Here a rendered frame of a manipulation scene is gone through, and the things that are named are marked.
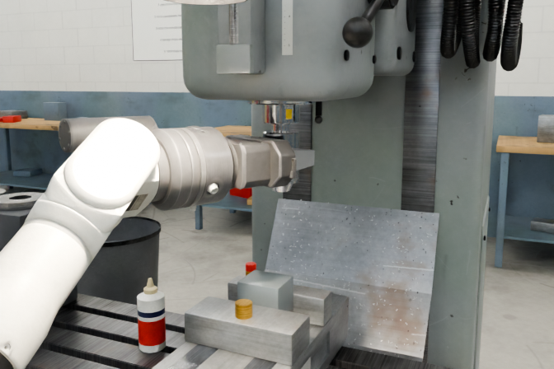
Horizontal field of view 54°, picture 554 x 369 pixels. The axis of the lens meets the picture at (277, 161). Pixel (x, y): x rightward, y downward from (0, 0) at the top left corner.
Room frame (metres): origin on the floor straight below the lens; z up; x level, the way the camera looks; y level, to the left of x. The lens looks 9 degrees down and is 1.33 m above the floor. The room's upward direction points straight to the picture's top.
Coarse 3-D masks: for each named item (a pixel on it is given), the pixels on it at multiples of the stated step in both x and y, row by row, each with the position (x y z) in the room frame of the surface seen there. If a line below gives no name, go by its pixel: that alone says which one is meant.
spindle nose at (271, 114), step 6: (264, 108) 0.68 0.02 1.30; (270, 108) 0.67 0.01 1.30; (276, 108) 0.66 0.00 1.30; (282, 108) 0.66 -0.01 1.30; (288, 108) 0.66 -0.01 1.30; (294, 108) 0.67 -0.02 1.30; (264, 114) 0.68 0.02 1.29; (270, 114) 0.67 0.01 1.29; (276, 114) 0.66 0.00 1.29; (282, 114) 0.66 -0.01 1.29; (294, 114) 0.67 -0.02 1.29; (264, 120) 0.68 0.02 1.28; (270, 120) 0.67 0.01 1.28; (276, 120) 0.66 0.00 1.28; (282, 120) 0.66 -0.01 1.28; (288, 120) 0.66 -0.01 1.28; (294, 120) 0.67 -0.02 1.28
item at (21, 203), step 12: (0, 192) 0.96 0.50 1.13; (36, 192) 0.96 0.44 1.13; (0, 204) 0.87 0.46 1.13; (12, 204) 0.87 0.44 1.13; (24, 204) 0.88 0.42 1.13; (0, 216) 0.85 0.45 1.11; (12, 216) 0.84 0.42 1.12; (24, 216) 0.85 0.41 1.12; (0, 228) 0.85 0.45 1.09; (12, 228) 0.84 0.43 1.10; (0, 240) 0.85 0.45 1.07; (72, 300) 0.93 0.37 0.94
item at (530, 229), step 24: (0, 120) 5.79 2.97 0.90; (24, 120) 5.99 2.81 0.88; (48, 120) 5.99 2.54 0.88; (552, 120) 3.84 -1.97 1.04; (504, 144) 3.77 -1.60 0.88; (528, 144) 3.77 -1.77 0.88; (552, 144) 3.77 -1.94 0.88; (504, 168) 3.71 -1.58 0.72; (240, 192) 4.99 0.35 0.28; (504, 192) 3.71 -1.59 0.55; (504, 216) 3.70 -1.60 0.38; (528, 240) 3.66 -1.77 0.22; (552, 240) 3.62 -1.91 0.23
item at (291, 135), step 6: (264, 132) 0.68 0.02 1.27; (270, 132) 0.67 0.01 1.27; (276, 132) 0.67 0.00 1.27; (282, 132) 0.67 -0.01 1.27; (288, 132) 0.67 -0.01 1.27; (294, 132) 0.67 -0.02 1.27; (276, 138) 0.66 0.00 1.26; (282, 138) 0.66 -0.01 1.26; (288, 138) 0.67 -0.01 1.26; (294, 138) 0.67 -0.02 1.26
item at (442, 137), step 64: (448, 64) 0.96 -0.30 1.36; (256, 128) 1.11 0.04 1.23; (320, 128) 1.06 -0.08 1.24; (384, 128) 1.01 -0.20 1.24; (448, 128) 0.96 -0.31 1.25; (256, 192) 1.11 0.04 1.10; (320, 192) 1.05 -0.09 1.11; (384, 192) 1.00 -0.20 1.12; (448, 192) 0.96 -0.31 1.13; (256, 256) 1.11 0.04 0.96; (448, 256) 0.96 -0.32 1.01; (448, 320) 0.95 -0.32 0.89
